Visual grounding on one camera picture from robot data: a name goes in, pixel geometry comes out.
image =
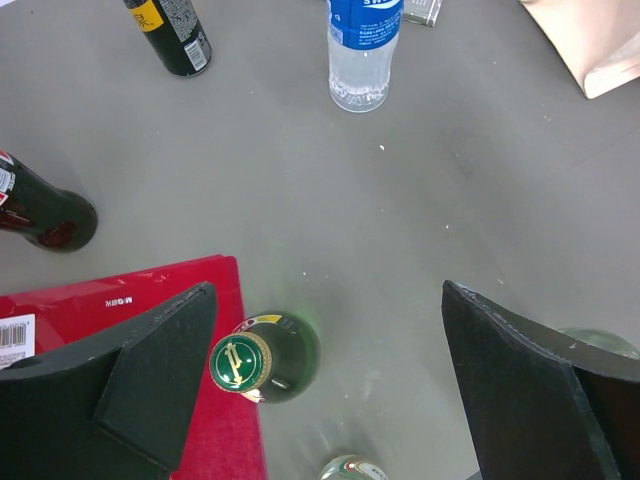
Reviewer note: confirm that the white booklet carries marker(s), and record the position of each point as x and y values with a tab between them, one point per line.
422	12

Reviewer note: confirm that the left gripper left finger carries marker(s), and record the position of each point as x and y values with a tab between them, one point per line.
115	405

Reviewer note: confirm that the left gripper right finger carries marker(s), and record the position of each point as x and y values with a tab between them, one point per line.
539	403

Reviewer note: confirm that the green glass bottle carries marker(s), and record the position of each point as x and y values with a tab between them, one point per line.
272	357

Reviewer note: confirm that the red folder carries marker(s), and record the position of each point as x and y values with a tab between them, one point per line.
224	440

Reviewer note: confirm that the canvas bag orange handles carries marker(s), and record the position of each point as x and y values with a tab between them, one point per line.
597	40

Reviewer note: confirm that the blue label water bottle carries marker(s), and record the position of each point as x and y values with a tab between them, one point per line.
362	36

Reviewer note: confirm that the cola glass bottle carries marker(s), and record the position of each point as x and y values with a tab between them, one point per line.
49	218

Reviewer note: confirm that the black yellow drink can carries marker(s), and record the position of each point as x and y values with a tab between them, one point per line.
175	32

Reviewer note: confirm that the clear glass bottle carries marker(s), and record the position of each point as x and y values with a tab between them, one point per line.
604	340
352	467

